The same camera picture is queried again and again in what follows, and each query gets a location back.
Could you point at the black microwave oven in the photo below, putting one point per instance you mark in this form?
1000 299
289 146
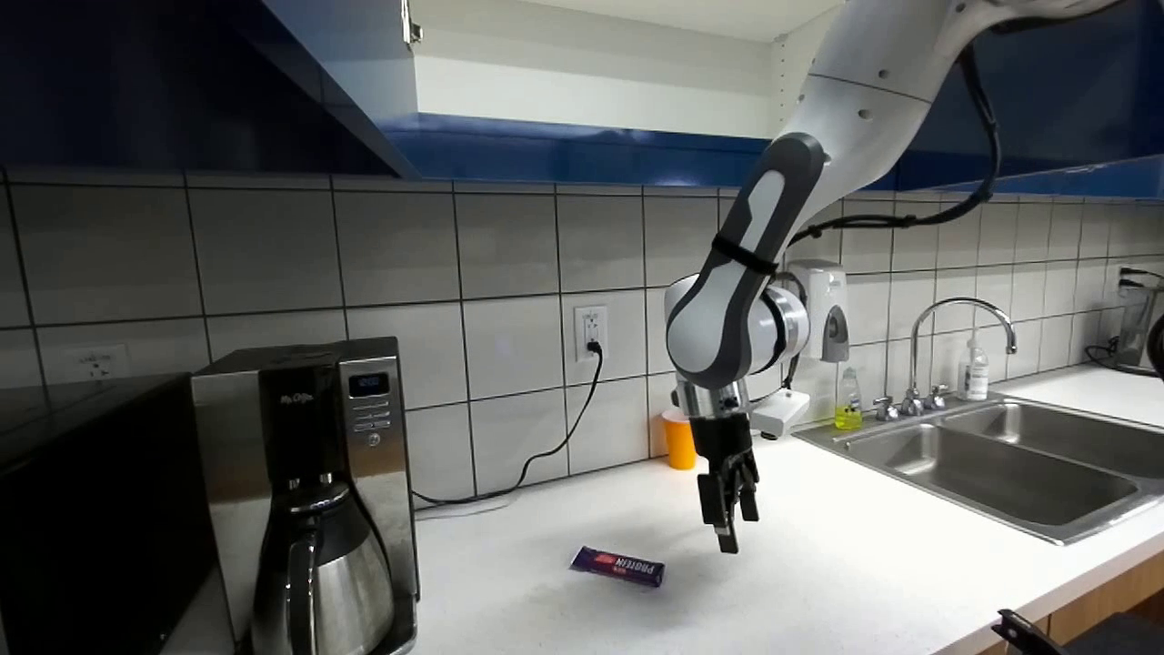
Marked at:
95 523

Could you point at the white wall soap dispenser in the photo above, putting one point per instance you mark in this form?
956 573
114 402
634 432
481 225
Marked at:
829 313

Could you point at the small white bottle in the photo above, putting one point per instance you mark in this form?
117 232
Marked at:
977 379

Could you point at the stainless steel coffee carafe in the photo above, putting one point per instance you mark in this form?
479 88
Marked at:
328 582

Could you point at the dark countertop appliance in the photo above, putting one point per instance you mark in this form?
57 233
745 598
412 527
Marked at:
1138 328

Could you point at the white cupboard with blue frame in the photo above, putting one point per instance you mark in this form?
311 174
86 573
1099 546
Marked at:
582 85

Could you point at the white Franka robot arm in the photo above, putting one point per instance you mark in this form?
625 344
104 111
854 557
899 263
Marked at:
847 111

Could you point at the blue cupboard door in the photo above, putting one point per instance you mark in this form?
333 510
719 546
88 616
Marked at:
184 85
1067 85

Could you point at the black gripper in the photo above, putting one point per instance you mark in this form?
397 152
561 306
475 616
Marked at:
722 438

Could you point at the chrome sink faucet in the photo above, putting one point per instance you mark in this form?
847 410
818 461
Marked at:
933 319

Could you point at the black chair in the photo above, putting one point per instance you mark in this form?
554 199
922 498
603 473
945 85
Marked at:
1031 635

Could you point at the orange plastic cup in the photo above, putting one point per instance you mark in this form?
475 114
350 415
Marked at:
679 442

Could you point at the purple protein candy bar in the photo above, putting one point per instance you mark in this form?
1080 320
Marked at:
619 565

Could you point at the yellow dish soap bottle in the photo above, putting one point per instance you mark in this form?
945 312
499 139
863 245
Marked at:
846 411

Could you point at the stainless steel sink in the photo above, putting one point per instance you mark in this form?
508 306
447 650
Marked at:
1006 466

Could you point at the black steel coffee maker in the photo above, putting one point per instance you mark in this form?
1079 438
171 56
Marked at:
350 411

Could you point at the white wall power outlet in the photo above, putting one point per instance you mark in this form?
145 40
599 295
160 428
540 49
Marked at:
590 324
104 364

